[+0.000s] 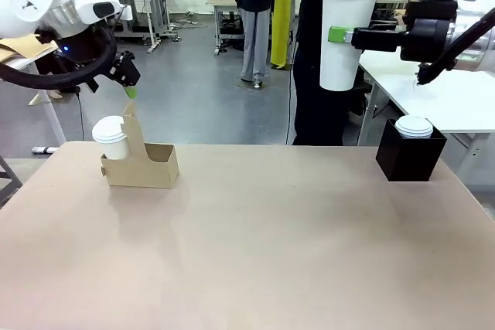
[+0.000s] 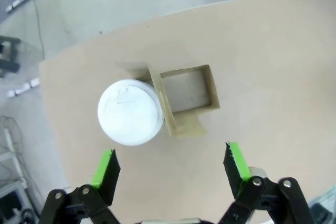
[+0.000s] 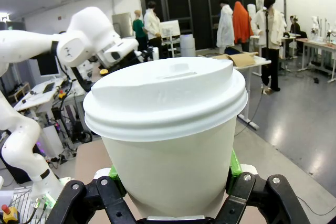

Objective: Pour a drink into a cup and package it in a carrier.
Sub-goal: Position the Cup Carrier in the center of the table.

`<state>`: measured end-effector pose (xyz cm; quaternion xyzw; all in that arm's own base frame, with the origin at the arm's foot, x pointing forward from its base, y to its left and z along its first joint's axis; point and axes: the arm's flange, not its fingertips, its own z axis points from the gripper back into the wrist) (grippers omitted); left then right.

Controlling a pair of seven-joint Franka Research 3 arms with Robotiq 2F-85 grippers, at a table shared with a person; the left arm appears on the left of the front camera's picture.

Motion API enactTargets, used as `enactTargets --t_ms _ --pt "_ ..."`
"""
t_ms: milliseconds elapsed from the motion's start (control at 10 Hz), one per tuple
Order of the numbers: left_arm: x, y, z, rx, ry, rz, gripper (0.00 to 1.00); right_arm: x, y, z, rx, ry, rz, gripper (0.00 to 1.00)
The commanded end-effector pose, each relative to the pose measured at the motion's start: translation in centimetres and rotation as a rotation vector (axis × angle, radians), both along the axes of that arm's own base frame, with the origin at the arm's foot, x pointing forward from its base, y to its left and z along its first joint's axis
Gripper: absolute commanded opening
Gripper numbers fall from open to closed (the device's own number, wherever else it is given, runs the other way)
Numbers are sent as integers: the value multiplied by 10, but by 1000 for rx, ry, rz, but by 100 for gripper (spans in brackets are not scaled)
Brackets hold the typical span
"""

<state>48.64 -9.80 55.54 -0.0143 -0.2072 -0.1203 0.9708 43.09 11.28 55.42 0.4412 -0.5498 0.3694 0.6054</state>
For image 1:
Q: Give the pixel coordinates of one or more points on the black green-taped right gripper finger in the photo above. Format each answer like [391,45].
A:
[371,40]
[386,26]

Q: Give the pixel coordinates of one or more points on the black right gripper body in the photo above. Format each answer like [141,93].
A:
[429,32]

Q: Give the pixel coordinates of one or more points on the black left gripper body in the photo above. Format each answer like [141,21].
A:
[125,69]

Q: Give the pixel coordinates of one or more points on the white paper cup with lid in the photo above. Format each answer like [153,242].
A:
[414,127]
[112,140]
[344,9]

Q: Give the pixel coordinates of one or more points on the brown cardboard cup carrier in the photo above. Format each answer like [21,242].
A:
[143,171]

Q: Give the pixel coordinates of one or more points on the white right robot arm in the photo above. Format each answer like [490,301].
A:
[473,24]

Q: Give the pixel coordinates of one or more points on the white side table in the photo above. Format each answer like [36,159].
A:
[444,98]

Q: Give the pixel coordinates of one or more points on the yellow apron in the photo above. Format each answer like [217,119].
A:
[282,24]

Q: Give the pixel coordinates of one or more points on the person in black clothes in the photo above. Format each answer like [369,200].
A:
[313,113]

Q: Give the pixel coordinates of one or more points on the white power strip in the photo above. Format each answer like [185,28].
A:
[44,149]

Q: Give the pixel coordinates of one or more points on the flat brown cardboard sheets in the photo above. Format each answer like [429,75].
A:
[23,46]

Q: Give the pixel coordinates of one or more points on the person in plaid shirt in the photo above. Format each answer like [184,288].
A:
[253,36]

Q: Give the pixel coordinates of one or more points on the black square box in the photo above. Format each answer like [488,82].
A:
[410,160]

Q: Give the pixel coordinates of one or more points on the grey metal frame table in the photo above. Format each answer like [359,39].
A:
[226,17]

